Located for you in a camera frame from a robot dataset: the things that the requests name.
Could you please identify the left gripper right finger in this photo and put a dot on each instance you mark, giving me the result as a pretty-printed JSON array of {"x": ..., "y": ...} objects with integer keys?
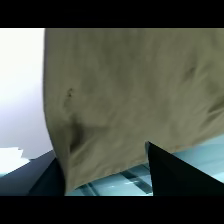
[{"x": 176, "y": 176}]

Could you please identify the olive green shirt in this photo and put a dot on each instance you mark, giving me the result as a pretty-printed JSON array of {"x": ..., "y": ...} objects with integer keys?
[{"x": 126, "y": 90}]

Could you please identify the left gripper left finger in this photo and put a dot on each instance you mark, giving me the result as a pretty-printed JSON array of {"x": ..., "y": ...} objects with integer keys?
[{"x": 50, "y": 181}]

